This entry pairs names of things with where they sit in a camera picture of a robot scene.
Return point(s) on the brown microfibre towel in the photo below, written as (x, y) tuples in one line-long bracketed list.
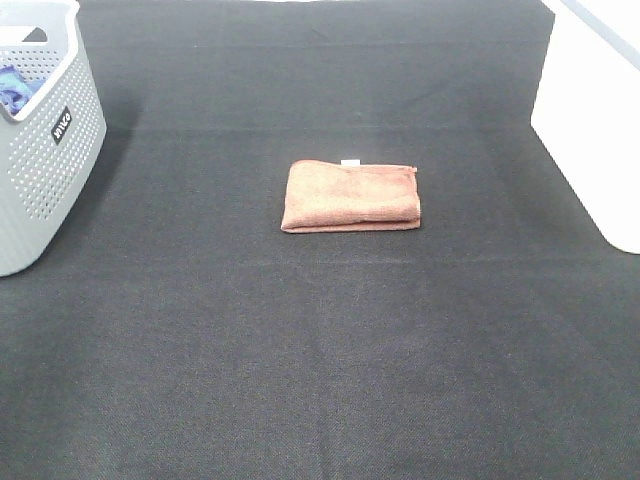
[(327, 197)]

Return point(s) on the black table cloth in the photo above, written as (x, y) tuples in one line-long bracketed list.
[(172, 330)]

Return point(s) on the grey perforated laundry basket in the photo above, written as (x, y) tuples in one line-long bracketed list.
[(49, 148)]

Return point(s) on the white plastic bin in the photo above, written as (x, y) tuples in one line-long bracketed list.
[(586, 111)]

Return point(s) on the blue cloth in basket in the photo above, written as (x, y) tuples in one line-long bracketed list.
[(16, 91)]

